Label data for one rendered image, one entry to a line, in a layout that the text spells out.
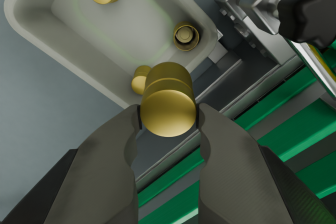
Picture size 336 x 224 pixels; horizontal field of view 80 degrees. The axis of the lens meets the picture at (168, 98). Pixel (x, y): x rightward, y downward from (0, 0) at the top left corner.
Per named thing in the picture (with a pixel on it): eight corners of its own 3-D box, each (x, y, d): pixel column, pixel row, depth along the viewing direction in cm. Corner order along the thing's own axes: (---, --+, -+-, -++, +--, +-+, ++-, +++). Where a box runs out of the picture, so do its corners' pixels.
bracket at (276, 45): (253, 52, 29) (276, 70, 23) (209, 3, 26) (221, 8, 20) (275, 33, 27) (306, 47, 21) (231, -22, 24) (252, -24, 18)
